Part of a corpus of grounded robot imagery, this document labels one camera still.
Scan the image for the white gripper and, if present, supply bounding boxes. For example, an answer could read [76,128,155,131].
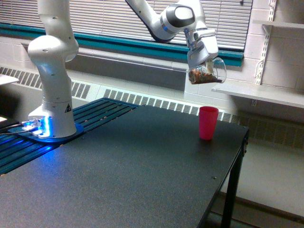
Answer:
[184,28,219,74]

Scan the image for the clear cup of almonds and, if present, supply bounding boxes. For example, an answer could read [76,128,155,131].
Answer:
[187,57,227,85]

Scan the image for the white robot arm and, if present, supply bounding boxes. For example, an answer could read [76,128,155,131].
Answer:
[24,0,219,139]

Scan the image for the pink plastic cup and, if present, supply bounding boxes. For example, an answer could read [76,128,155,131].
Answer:
[199,106,219,140]

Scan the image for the white window blinds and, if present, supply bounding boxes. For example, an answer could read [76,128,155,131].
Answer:
[0,0,253,50]

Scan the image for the black table leg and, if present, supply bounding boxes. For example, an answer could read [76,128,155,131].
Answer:
[220,130,249,228]

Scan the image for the white object at left edge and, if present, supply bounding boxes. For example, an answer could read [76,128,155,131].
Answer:
[0,74,19,86]

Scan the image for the white shelf rail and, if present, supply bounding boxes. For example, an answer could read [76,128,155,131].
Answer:
[255,0,277,85]

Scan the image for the white lower wall shelf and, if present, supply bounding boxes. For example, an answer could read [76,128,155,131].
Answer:
[211,80,304,108]

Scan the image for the white wall shelf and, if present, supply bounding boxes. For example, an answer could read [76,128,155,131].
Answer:
[253,20,304,29]
[211,80,304,108]

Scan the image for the white upper wall shelf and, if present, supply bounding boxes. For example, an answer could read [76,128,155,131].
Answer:
[253,20,304,29]

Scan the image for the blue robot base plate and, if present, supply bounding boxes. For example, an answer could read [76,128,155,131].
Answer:
[17,123,84,144]

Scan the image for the blue slatted rail bed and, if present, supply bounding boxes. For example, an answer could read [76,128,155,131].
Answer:
[0,98,138,174]

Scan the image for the black cables at base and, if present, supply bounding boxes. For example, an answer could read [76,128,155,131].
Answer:
[0,121,24,136]

